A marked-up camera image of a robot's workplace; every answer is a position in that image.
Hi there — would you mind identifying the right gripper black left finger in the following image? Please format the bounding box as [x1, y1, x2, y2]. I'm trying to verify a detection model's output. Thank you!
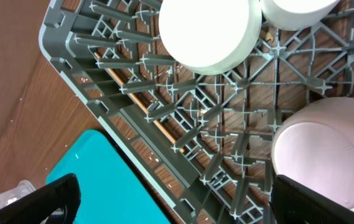
[0, 173, 81, 224]

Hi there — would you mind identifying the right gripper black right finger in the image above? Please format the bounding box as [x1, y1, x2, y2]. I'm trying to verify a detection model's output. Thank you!
[271, 175, 354, 224]

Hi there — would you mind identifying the small pink bowl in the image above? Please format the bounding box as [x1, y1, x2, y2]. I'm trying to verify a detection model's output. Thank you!
[271, 97, 354, 212]

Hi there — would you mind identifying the wooden chopstick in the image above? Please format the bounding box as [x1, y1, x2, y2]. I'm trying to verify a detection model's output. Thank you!
[94, 52, 176, 144]

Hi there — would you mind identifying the pale green bowl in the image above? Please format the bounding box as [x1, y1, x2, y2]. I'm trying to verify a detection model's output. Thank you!
[159, 0, 262, 75]

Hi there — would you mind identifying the white paper cup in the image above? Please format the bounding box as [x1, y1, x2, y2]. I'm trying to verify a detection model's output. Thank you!
[259, 0, 340, 30]

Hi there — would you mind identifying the clear plastic waste bin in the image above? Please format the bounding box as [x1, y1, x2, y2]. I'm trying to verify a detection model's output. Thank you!
[0, 180, 36, 209]

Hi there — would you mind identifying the grey dishwasher rack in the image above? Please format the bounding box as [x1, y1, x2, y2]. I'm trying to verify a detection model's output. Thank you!
[39, 0, 354, 223]

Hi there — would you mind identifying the teal plastic tray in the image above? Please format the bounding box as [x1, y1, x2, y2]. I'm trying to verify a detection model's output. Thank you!
[46, 129, 169, 224]

